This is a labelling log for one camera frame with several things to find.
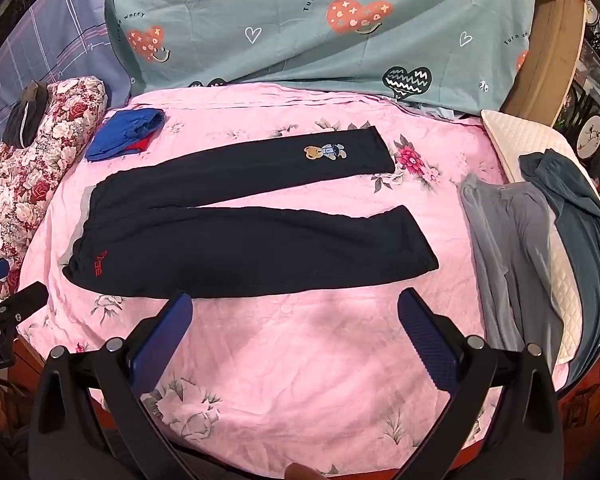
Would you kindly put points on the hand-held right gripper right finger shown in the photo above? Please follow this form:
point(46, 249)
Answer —
point(425, 340)

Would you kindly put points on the pink floral bed sheet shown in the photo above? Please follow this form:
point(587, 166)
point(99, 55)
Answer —
point(305, 360)

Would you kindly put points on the dark grey cloth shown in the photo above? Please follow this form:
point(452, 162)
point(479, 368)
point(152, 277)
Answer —
point(25, 115)

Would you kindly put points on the blue and red garment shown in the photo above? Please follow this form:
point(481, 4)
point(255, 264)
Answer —
point(125, 132)

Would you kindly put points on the person's right hand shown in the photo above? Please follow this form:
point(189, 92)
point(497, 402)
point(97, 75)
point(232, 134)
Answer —
point(302, 472)

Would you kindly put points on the dark teal garment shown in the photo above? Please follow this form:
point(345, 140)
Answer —
point(580, 220)

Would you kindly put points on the glass cabinet with black ironwork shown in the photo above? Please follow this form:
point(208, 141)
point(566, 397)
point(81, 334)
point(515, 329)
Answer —
point(597, 125)

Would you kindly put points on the teal heart print blanket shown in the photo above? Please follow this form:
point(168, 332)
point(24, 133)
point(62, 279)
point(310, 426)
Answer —
point(280, 10)

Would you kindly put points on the grey garment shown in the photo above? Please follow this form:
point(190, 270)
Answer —
point(510, 240)

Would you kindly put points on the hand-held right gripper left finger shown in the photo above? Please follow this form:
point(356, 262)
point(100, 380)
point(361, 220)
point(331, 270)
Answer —
point(164, 332)

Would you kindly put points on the navy pants with bear patch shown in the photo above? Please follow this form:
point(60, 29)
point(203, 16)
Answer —
point(230, 255)

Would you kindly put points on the blue plaid cloth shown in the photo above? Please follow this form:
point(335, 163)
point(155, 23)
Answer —
point(55, 25)

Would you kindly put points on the light wooden headboard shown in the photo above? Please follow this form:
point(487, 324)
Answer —
point(555, 50)

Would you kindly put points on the red floral quilt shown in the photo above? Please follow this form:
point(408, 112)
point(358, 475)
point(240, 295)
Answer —
point(45, 160)

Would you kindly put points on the white quilted pillow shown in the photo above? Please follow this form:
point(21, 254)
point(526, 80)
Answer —
point(520, 132)

